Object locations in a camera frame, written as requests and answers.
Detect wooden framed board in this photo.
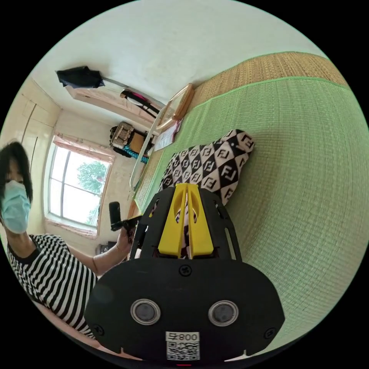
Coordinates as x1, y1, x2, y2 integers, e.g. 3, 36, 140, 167
155, 83, 195, 131

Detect pink curtain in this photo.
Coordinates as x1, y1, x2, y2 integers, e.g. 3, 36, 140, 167
53, 133, 116, 166

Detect person's left hand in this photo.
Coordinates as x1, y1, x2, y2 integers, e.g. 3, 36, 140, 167
116, 226, 135, 261

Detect woven beige bag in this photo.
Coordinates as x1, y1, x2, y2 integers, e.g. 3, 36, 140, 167
110, 121, 135, 148

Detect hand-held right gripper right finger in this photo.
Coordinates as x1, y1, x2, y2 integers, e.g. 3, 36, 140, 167
186, 183, 215, 258

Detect pink and white paper sheets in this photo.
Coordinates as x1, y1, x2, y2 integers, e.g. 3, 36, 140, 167
152, 120, 181, 153

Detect person's left forearm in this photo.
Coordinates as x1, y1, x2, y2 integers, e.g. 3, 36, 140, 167
93, 247, 130, 276

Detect cream cupboard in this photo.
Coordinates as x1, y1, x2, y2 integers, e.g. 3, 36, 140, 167
11, 79, 63, 150

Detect bed with green woven mat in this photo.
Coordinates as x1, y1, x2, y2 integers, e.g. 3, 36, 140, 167
133, 52, 367, 351

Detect black and white patterned shirt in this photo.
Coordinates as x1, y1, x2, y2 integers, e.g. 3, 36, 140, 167
158, 129, 256, 251

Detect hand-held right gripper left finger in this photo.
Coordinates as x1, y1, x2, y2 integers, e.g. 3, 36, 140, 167
158, 183, 187, 256

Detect person's body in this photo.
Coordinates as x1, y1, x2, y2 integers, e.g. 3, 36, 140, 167
0, 141, 98, 340

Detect black cloth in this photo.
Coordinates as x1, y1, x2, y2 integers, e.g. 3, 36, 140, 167
56, 66, 106, 89

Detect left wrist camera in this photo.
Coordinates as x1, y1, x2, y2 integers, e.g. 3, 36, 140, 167
108, 201, 122, 232

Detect window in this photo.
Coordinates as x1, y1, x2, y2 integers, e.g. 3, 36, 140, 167
46, 143, 113, 231

